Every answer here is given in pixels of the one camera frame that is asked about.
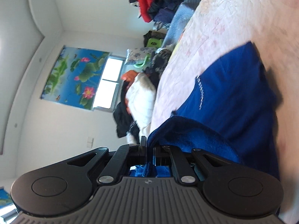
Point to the pink bed cover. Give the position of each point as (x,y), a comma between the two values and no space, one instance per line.
(218,26)

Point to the orange garment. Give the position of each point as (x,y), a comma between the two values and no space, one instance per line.
(129,75)

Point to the leopard print garment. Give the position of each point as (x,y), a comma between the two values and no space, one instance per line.
(157,66)

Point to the window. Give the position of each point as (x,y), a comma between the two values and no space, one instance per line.
(109,85)

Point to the black garment by window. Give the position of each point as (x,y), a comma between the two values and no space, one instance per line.
(123,119)

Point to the light blue folded blanket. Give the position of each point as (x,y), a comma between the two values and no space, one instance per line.
(180,20)

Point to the lotus flower curtain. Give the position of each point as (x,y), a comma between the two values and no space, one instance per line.
(75,77)

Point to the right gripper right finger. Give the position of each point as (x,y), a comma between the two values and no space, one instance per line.
(180,168)

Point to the blue knit sweater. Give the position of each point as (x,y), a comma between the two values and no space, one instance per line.
(229,113)

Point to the green plastic item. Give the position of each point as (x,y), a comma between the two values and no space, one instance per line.
(143,55)

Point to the white puffer jacket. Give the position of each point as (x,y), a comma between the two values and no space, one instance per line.
(141,97)

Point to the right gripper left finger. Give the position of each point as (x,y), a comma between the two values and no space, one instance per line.
(121,161)

